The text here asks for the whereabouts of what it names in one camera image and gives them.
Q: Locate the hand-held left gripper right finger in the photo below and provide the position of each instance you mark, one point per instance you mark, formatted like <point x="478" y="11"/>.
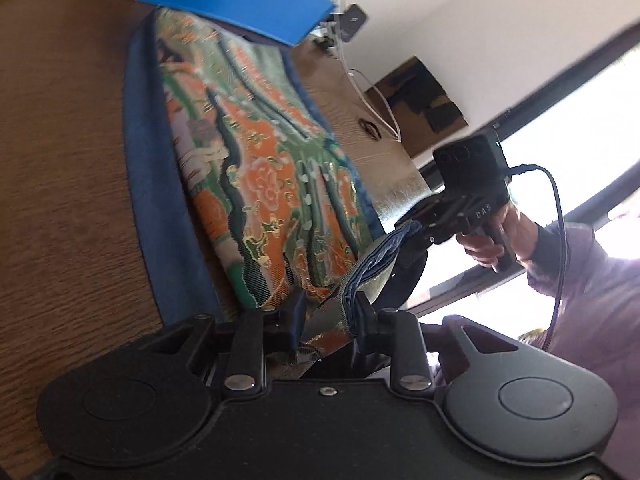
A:
<point x="367" y="321"/>

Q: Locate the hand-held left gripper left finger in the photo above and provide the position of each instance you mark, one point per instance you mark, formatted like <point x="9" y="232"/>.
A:
<point x="296" y="316"/>

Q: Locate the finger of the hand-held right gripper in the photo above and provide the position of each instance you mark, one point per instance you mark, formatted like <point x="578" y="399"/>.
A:
<point x="411" y="270"/>

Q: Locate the patterned brocade cloth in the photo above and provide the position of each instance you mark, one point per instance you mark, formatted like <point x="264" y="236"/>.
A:
<point x="260" y="175"/>

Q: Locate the person's right forearm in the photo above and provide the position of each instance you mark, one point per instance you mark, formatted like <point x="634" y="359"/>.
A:
<point x="590" y="285"/>

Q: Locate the person's right hand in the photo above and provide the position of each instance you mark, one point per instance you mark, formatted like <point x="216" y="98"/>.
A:
<point x="520" y="232"/>

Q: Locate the black phone charger stand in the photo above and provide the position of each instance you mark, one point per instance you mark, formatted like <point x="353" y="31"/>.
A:
<point x="351" y="22"/>

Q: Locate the white power strip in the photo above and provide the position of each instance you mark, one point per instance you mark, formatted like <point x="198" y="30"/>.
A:
<point x="330" y="37"/>

